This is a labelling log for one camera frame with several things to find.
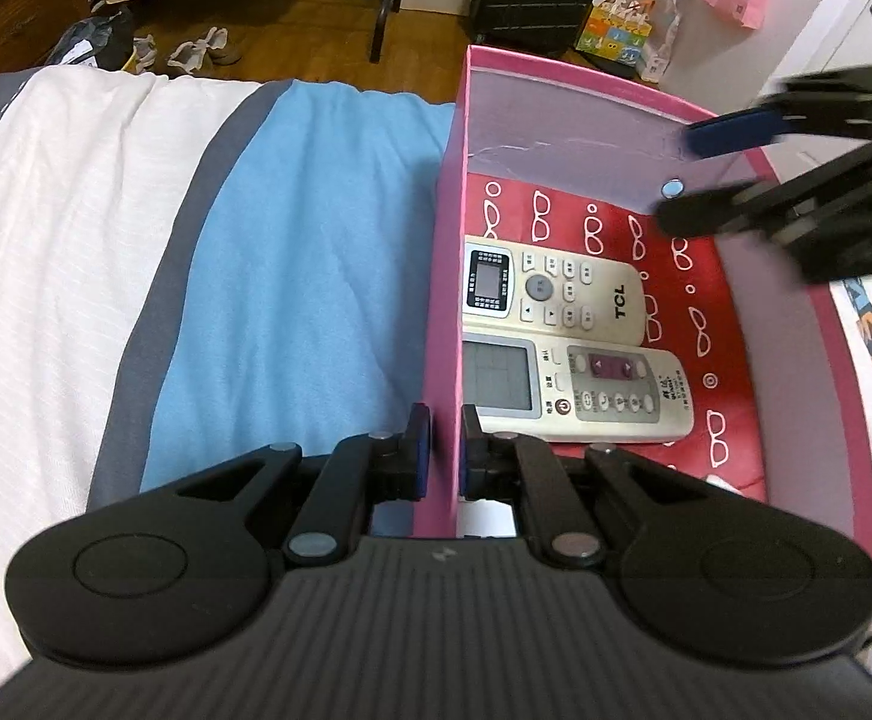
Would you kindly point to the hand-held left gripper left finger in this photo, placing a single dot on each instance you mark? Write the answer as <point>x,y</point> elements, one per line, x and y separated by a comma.
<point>419,454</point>

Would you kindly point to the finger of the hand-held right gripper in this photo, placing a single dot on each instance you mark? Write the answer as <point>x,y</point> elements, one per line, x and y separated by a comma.
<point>728,133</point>
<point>713,210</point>

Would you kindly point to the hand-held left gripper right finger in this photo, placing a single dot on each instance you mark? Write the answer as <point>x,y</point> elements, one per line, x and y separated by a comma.
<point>470,465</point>

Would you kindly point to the beige remote control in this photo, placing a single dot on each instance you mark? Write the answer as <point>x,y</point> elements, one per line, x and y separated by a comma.
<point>616,300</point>

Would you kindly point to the pink cardboard box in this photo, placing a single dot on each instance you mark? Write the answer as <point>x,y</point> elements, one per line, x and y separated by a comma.
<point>443,277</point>

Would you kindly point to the long white remote control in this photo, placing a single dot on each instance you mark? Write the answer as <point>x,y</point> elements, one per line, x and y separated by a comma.
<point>661,405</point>

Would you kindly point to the white plastic bag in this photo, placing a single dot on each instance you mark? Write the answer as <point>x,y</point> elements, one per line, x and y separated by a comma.
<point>662,60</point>

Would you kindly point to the red glasses-print card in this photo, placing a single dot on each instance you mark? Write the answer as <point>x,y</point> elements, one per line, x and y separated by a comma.
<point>706,360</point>

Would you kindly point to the colourful gift bag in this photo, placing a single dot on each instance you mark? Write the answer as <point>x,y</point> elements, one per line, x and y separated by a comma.
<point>612,37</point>

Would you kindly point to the striped bed sheet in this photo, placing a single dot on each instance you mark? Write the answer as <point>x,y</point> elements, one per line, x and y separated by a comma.
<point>293,277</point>

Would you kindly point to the black clothes rack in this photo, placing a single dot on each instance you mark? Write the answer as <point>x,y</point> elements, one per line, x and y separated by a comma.
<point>383,30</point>

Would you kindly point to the black bag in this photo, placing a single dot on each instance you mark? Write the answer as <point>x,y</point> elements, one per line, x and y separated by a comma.
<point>90,37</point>

